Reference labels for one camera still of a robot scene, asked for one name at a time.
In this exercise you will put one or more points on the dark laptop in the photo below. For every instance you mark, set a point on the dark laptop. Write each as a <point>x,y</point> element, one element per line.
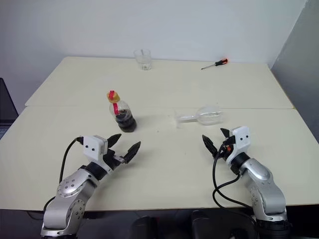
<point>6,104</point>

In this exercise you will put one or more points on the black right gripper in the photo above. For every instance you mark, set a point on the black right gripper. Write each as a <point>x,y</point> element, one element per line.
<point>228,145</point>

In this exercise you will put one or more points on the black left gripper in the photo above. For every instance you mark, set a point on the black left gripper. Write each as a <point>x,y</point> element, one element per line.
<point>113,159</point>

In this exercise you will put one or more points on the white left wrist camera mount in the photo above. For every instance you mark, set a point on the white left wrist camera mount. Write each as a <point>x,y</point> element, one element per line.
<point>91,147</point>

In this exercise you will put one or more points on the small dark liquid bottle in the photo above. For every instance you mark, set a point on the small dark liquid bottle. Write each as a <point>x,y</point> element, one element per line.
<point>125,122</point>

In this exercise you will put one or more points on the grey partition panel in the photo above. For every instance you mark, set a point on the grey partition panel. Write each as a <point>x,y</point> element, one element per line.
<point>299,74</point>

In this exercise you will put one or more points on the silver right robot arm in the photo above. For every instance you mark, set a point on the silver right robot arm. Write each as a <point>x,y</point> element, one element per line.
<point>261,179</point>

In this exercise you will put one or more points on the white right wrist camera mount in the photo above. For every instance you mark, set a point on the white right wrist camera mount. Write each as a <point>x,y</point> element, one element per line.
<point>241,139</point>

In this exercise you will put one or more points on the clear glass tumbler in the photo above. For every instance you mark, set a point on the clear glass tumbler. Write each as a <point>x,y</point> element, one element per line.
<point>144,62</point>

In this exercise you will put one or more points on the clear glass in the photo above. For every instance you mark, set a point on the clear glass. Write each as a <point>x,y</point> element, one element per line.
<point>209,115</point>

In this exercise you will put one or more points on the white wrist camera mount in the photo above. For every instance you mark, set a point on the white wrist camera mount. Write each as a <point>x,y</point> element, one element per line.
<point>241,139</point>
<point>91,147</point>

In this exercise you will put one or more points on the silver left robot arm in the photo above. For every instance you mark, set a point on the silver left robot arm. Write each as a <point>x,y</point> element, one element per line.
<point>67,186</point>

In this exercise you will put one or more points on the yellow bottle cap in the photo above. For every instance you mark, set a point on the yellow bottle cap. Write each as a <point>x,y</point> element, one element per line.
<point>113,97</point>

